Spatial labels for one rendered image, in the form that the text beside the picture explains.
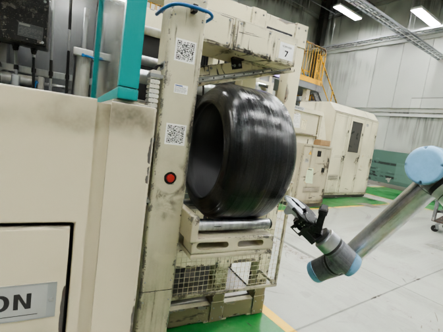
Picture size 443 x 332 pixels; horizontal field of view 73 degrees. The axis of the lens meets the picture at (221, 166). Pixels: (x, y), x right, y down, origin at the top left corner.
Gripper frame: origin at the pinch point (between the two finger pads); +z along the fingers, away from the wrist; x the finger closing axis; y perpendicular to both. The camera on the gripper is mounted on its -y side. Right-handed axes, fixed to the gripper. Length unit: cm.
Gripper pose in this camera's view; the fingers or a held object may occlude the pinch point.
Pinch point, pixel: (288, 197)
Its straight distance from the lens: 118.6
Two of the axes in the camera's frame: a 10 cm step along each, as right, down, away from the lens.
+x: 4.5, -3.7, 8.1
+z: -7.1, -7.0, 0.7
